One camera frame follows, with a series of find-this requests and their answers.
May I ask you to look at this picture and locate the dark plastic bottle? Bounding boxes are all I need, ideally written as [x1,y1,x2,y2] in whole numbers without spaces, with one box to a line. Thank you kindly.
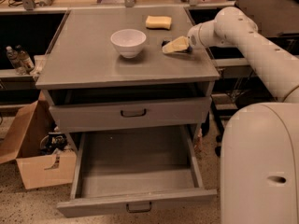
[16,45,35,73]

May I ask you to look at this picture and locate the yellow sponge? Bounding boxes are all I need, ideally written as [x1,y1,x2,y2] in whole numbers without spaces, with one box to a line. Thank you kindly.
[146,16,172,30]

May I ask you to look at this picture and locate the grey open bottom drawer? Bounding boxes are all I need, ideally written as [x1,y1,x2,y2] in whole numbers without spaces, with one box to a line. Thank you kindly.
[57,125,217,217]

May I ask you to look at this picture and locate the black cables in box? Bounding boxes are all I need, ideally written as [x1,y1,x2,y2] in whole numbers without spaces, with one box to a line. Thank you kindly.
[39,132,69,156]

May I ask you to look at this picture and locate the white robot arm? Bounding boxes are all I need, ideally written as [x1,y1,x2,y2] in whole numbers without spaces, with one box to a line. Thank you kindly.
[163,7,299,224]

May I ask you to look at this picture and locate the black office chair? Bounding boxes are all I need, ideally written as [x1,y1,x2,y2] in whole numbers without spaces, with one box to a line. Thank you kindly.
[210,0,299,157]

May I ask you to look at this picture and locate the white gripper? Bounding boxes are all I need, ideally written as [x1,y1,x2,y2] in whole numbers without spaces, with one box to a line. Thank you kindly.
[162,23,206,54]

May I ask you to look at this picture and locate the clear plastic bottle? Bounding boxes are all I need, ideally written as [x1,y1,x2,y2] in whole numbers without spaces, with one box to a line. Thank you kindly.
[6,46,26,76]

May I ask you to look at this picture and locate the brown cardboard box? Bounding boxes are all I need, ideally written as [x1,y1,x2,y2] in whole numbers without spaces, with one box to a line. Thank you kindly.
[0,93,77,189]

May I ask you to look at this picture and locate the white ceramic bowl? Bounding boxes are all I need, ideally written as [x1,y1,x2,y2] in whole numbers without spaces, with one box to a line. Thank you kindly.
[110,29,147,59]

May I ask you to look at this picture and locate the grey drawer cabinet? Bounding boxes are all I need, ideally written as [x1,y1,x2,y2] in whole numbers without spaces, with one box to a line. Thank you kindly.
[36,6,221,142]

